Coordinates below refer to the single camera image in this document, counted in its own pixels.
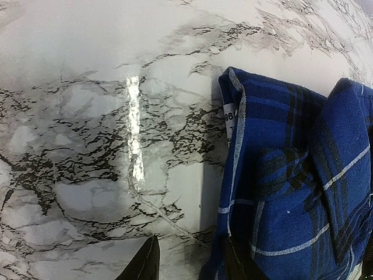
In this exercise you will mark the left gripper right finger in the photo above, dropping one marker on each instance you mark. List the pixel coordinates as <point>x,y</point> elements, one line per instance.
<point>238,265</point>

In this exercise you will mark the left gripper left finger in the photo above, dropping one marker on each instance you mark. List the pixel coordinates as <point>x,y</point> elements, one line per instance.
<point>145,264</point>

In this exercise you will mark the blue plaid long sleeve shirt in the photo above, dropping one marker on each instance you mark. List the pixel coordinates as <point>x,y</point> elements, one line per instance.
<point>296,193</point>

